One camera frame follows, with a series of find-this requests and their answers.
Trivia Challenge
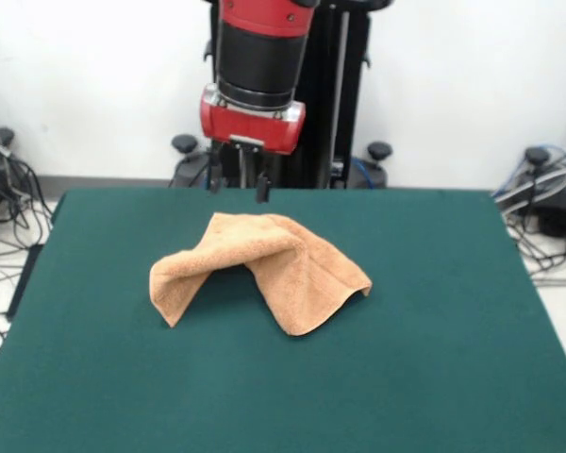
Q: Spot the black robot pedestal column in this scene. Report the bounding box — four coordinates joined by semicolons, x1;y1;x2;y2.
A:
201;0;392;190

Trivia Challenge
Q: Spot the dark green tablecloth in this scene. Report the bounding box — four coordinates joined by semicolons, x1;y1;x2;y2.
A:
0;187;566;453

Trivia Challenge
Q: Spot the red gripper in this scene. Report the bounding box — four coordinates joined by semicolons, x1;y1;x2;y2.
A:
199;84;307;204

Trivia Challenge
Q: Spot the tan terry towel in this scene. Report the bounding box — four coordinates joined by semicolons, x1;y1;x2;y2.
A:
149;211;374;337

